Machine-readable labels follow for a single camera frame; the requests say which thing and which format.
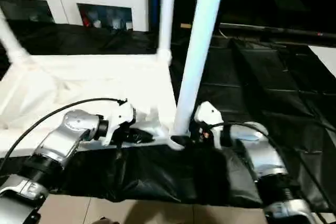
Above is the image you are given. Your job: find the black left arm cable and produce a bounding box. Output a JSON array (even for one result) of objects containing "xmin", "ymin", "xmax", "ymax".
[{"xmin": 0, "ymin": 98, "xmax": 128, "ymax": 175}]

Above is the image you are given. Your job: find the white flat board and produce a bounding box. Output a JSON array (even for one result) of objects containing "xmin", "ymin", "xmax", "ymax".
[{"xmin": 307, "ymin": 45, "xmax": 336, "ymax": 78}]

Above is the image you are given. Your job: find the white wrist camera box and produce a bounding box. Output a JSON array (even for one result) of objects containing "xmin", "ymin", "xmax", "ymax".
[
  {"xmin": 193, "ymin": 101, "xmax": 224, "ymax": 148},
  {"xmin": 101, "ymin": 101, "xmax": 137, "ymax": 146}
]

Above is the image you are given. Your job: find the white plastic table top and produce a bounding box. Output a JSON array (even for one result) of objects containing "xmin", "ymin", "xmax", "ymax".
[{"xmin": 0, "ymin": 52, "xmax": 190, "ymax": 157}]

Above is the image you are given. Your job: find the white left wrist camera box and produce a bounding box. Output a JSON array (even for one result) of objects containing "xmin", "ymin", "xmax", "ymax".
[{"xmin": 101, "ymin": 101, "xmax": 137, "ymax": 146}]

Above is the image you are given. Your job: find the black plastic mat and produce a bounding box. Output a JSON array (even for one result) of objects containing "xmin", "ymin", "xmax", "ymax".
[{"xmin": 0, "ymin": 19, "xmax": 336, "ymax": 210}]

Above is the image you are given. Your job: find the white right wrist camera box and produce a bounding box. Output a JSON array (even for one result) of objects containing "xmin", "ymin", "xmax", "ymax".
[{"xmin": 193, "ymin": 101, "xmax": 224, "ymax": 148}]

